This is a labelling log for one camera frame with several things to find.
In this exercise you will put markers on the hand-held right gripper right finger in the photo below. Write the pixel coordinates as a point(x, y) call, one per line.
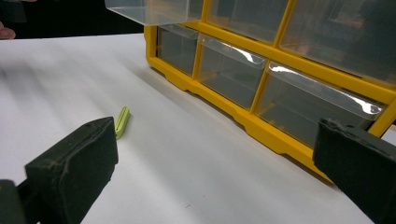
point(358, 161)

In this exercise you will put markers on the yellow drawer organizer cabinet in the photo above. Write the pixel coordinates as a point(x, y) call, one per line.
point(236, 115)

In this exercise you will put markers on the small light green plastic clip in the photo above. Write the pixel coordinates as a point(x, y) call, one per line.
point(121, 123)

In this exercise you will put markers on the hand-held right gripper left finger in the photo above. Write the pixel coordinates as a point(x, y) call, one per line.
point(74, 168)

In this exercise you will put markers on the pulled-out clear plastic drawer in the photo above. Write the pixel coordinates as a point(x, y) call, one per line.
point(155, 11)

